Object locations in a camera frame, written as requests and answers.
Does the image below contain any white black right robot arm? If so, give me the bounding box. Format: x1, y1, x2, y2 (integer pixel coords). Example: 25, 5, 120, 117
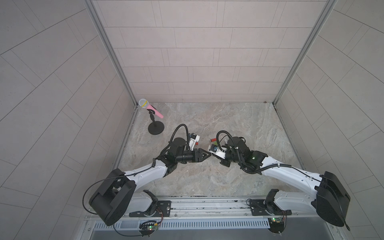
209, 132, 351, 227

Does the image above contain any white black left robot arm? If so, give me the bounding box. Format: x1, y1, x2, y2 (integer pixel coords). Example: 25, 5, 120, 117
87, 132, 212, 226

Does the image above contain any pink toy microphone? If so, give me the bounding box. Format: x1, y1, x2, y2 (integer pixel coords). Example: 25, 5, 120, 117
138, 99, 164, 119

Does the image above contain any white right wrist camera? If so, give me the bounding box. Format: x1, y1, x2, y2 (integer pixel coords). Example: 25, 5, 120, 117
209, 144, 227, 159

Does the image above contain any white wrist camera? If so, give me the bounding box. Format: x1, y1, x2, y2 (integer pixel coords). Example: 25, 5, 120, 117
189, 133, 200, 151
209, 144, 227, 159

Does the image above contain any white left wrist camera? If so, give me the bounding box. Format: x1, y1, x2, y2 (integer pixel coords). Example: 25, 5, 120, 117
189, 133, 200, 151

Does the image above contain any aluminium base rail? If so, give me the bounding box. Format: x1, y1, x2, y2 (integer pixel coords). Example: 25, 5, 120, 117
83, 194, 335, 232

